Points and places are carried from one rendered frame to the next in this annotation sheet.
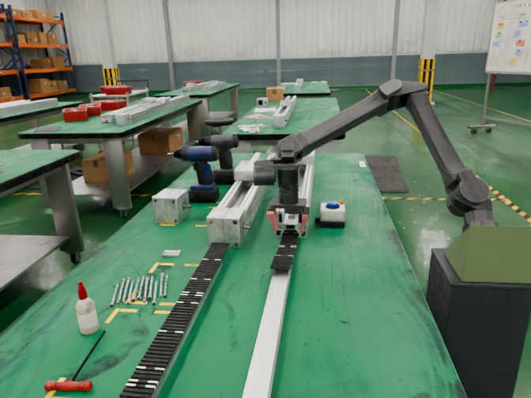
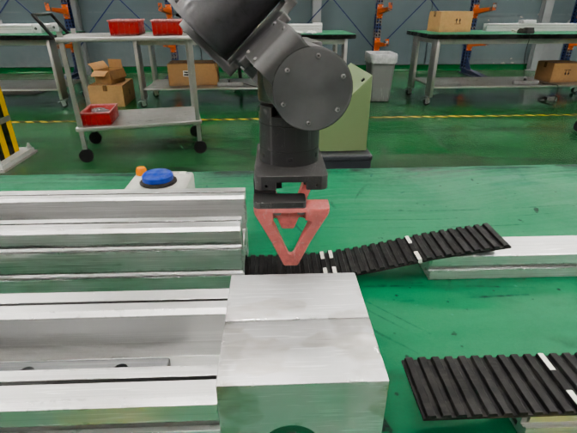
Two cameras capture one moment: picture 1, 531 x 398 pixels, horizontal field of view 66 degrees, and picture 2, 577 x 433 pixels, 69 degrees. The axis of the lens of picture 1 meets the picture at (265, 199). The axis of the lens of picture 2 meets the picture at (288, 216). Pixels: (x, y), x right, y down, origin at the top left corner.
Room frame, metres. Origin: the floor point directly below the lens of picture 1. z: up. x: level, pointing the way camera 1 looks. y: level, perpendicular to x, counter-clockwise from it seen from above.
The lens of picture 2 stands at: (1.20, 0.32, 1.05)
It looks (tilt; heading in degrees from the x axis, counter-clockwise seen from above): 27 degrees down; 259
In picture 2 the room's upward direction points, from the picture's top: straight up
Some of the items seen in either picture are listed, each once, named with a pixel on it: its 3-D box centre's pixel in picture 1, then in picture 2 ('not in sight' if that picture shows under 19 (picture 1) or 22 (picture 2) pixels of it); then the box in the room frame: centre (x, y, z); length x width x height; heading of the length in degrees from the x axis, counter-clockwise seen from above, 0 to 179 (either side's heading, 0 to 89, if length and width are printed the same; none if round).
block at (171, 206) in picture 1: (175, 206); not in sight; (1.35, 0.32, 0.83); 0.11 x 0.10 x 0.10; 77
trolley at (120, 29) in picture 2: not in sight; (130, 85); (1.75, -3.21, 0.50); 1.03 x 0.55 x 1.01; 4
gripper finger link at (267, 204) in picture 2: (280, 218); (290, 216); (1.12, -0.04, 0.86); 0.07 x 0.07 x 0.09; 81
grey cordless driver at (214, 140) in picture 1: (216, 159); not in sight; (1.78, 0.21, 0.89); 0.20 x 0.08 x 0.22; 83
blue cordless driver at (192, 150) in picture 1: (193, 174); not in sight; (1.55, 0.28, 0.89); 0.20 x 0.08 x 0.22; 83
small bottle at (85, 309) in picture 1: (84, 306); not in sight; (0.73, 0.38, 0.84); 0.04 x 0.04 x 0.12
